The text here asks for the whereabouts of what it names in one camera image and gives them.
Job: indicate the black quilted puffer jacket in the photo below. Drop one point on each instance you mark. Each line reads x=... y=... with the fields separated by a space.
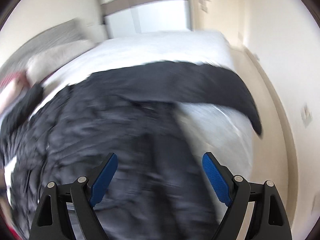
x=158 y=191

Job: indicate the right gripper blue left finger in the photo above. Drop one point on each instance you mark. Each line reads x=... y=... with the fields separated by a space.
x=101 y=177

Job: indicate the dark pink striped pillow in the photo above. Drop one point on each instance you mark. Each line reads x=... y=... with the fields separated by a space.
x=10 y=77

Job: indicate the white bed with blanket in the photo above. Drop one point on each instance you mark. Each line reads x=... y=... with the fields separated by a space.
x=223 y=131

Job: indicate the grey quilted headboard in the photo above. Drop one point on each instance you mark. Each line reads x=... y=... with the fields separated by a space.
x=66 y=32

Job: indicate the white and grey wardrobe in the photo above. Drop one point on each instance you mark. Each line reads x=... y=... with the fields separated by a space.
x=123 y=18

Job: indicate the light grey pillow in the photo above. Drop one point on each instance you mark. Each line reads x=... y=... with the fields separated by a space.
x=44 y=64

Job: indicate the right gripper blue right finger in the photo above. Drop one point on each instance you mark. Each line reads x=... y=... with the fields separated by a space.
x=219 y=177

